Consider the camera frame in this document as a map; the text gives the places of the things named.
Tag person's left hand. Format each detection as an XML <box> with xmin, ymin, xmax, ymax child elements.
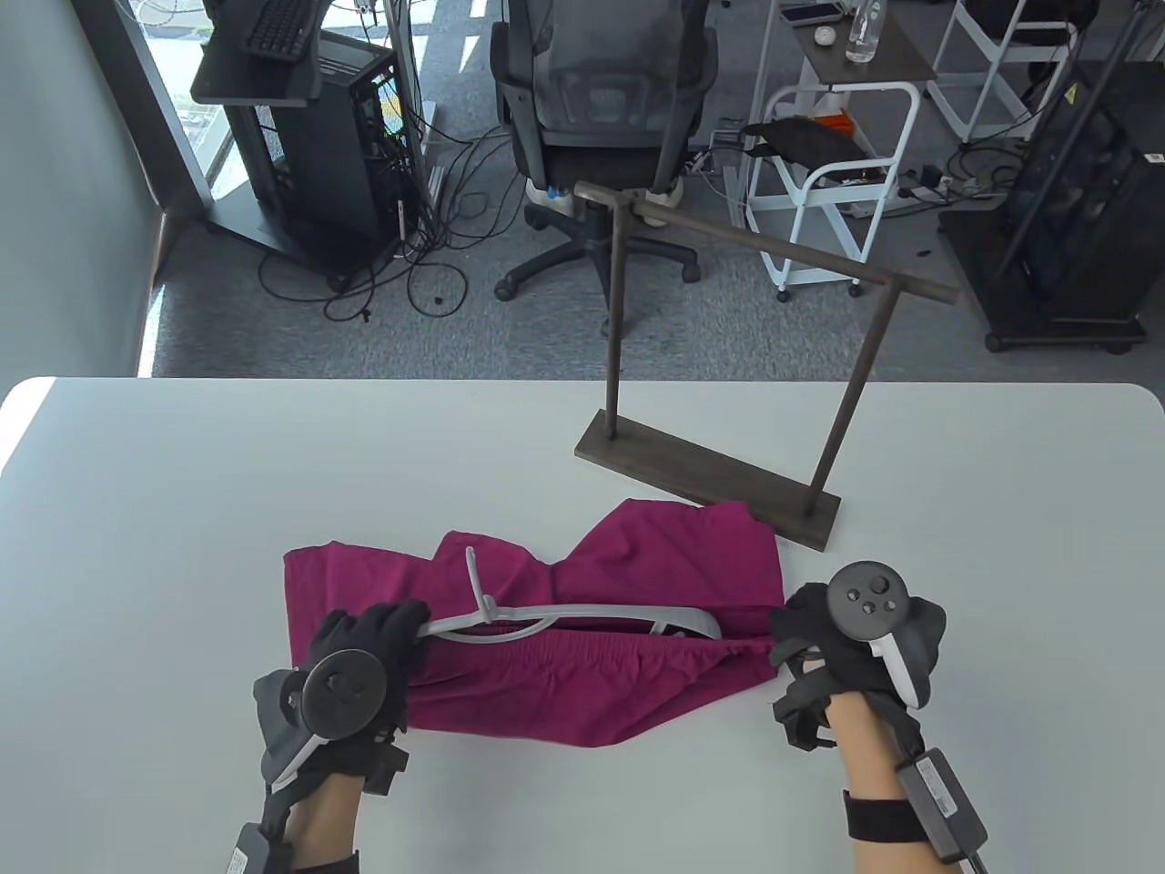
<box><xmin>262</xmin><ymin>599</ymin><xmax>433</xmax><ymax>802</ymax></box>

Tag person's right hand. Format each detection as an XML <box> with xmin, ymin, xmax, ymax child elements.
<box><xmin>769</xmin><ymin>583</ymin><xmax>920</xmax><ymax>729</ymax></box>

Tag magenta shorts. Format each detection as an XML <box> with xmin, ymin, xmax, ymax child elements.
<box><xmin>282</xmin><ymin>499</ymin><xmax>785</xmax><ymax>749</ymax></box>

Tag grey plastic hanger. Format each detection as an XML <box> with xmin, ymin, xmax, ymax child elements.
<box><xmin>414</xmin><ymin>546</ymin><xmax>724</xmax><ymax>645</ymax></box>

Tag person's right forearm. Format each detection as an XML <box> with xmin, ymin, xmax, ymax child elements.
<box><xmin>824</xmin><ymin>696</ymin><xmax>922</xmax><ymax>874</ymax></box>

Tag person's left forearm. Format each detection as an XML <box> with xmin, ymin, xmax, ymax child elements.
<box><xmin>282</xmin><ymin>774</ymin><xmax>365</xmax><ymax>874</ymax></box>

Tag grey tracking controller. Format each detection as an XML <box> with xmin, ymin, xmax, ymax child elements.
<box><xmin>253</xmin><ymin>648</ymin><xmax>388</xmax><ymax>791</ymax></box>
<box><xmin>826</xmin><ymin>560</ymin><xmax>947</xmax><ymax>711</ymax></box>

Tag dark wooden hanging rack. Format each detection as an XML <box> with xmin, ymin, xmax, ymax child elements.
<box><xmin>573</xmin><ymin>179</ymin><xmax>963</xmax><ymax>554</ymax></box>

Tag black labelled sensor box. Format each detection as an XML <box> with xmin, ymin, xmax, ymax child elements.
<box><xmin>895</xmin><ymin>748</ymin><xmax>988</xmax><ymax>866</ymax></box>
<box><xmin>223</xmin><ymin>824</ymin><xmax>274</xmax><ymax>874</ymax></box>

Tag white rolling cart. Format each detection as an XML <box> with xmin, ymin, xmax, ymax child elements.
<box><xmin>746</xmin><ymin>82</ymin><xmax>922</xmax><ymax>303</ymax></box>

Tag white power strip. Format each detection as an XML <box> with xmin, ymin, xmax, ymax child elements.
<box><xmin>897</xmin><ymin>168</ymin><xmax>979</xmax><ymax>201</ymax></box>

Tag black wheeled equipment rack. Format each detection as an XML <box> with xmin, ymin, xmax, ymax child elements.
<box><xmin>937</xmin><ymin>64</ymin><xmax>1165</xmax><ymax>356</ymax></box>

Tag black bag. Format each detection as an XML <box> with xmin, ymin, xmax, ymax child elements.
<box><xmin>742</xmin><ymin>117</ymin><xmax>875</xmax><ymax>169</ymax></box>

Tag black computer tower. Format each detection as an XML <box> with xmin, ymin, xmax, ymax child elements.
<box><xmin>273</xmin><ymin>32</ymin><xmax>406</xmax><ymax>242</ymax></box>

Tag black mesh office chair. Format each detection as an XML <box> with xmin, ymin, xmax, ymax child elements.
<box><xmin>490</xmin><ymin>0</ymin><xmax>720</xmax><ymax>303</ymax></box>

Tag black monitor stand cart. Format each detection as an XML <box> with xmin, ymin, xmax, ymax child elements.
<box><xmin>189</xmin><ymin>36</ymin><xmax>403</xmax><ymax>274</ymax></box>

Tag brown side table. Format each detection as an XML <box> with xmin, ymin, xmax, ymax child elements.
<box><xmin>794</xmin><ymin>7</ymin><xmax>938</xmax><ymax>87</ymax></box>

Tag clear water bottle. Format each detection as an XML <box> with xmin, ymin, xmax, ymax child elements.
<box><xmin>845</xmin><ymin>0</ymin><xmax>888</xmax><ymax>65</ymax></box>

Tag black keyboard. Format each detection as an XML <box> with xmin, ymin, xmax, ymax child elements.
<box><xmin>246</xmin><ymin>0</ymin><xmax>324</xmax><ymax>63</ymax></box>

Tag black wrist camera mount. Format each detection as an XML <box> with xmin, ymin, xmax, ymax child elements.
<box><xmin>772</xmin><ymin>669</ymin><xmax>838</xmax><ymax>752</ymax></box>
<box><xmin>364</xmin><ymin>739</ymin><xmax>410</xmax><ymax>798</ymax></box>

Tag black wrist strap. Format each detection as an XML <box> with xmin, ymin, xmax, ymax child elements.
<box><xmin>842</xmin><ymin>790</ymin><xmax>934</xmax><ymax>843</ymax></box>

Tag tangle of black cables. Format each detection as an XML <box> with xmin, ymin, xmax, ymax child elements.
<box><xmin>259</xmin><ymin>100</ymin><xmax>547</xmax><ymax>324</ymax></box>

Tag white metal frame cart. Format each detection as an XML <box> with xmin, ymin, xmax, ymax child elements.
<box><xmin>928</xmin><ymin>0</ymin><xmax>1075</xmax><ymax>142</ymax></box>

